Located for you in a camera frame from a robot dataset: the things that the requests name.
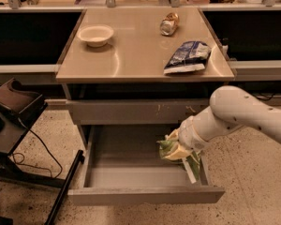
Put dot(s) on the blue chip bag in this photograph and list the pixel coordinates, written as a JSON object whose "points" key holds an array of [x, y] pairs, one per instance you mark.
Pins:
{"points": [[189, 57]]}

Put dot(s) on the black cart with device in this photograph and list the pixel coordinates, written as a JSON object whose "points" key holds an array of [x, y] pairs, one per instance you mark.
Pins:
{"points": [[19, 110]]}

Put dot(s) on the open grey middle drawer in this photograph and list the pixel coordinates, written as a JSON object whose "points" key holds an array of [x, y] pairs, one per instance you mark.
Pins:
{"points": [[122, 166]]}

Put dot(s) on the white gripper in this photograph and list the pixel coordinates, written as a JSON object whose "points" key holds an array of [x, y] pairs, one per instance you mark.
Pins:
{"points": [[189, 136]]}

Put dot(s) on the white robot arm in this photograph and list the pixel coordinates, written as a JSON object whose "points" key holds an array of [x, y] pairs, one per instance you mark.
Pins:
{"points": [[229, 108]]}

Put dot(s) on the closed grey top drawer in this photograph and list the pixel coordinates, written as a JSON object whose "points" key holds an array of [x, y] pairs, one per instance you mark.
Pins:
{"points": [[134, 111]]}

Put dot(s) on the black metal bar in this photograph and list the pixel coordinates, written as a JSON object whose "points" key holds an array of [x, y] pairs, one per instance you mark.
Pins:
{"points": [[79, 158]]}

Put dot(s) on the crushed gold soda can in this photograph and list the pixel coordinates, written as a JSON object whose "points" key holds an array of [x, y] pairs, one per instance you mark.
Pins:
{"points": [[169, 24]]}

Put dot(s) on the grey drawer cabinet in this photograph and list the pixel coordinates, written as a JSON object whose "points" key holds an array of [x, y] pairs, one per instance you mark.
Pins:
{"points": [[131, 65]]}

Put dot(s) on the white paper bowl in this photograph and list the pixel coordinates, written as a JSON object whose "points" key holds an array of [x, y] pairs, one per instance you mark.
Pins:
{"points": [[95, 35]]}

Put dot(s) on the green jalapeno chip bag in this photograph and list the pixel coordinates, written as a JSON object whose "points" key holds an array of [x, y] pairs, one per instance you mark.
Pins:
{"points": [[190, 164]]}

